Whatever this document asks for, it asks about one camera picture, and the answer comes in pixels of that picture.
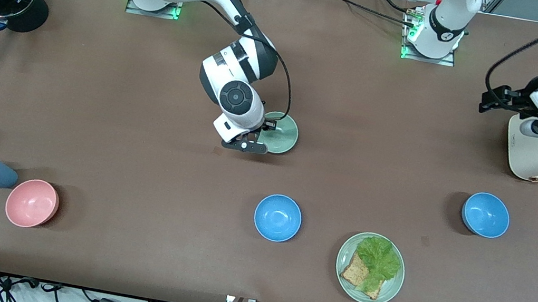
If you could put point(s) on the green bowl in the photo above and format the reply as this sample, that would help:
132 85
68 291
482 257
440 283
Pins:
284 135

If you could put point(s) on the blue bowl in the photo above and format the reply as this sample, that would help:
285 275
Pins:
486 215
277 218

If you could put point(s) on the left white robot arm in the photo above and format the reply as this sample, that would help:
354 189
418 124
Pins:
445 23

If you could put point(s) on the pink bowl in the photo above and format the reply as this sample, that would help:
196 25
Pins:
32 203

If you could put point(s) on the brown tape patch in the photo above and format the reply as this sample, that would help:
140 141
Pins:
425 241
218 151

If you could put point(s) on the brown bread slice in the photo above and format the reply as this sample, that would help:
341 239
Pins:
352 272

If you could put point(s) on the green lettuce leaf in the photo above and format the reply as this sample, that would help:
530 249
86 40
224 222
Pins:
378 258

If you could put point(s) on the green plate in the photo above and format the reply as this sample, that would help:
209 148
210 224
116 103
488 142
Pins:
389 289

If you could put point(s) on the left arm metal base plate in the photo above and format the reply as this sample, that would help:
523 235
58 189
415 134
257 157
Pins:
448 60

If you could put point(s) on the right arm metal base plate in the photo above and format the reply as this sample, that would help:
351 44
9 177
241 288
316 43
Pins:
172 14

